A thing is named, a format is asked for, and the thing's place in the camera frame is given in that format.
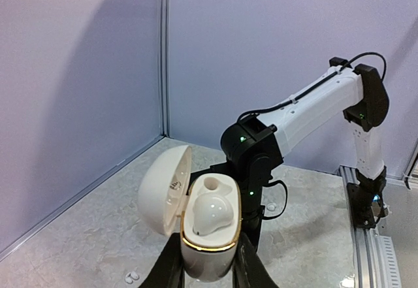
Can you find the white earbud right side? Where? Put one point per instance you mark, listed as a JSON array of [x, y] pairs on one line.
[[271, 207]]

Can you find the white slotted cable duct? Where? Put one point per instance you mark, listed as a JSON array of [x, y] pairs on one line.
[[399, 262]]

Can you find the white stem earbud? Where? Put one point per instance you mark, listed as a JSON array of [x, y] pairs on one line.
[[211, 212]]

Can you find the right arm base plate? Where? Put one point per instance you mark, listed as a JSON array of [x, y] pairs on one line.
[[366, 209]]

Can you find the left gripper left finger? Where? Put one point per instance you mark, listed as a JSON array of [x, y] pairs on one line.
[[168, 270]]

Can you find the small white case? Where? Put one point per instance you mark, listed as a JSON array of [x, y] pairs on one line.
[[165, 200]]

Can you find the aluminium front rail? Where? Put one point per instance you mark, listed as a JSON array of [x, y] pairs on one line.
[[368, 256]]

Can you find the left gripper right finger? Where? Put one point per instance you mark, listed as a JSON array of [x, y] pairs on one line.
[[248, 270]]

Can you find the white earbud pair centre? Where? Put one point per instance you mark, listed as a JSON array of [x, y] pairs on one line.
[[132, 267]]

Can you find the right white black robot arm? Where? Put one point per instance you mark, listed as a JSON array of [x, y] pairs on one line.
[[258, 141]]

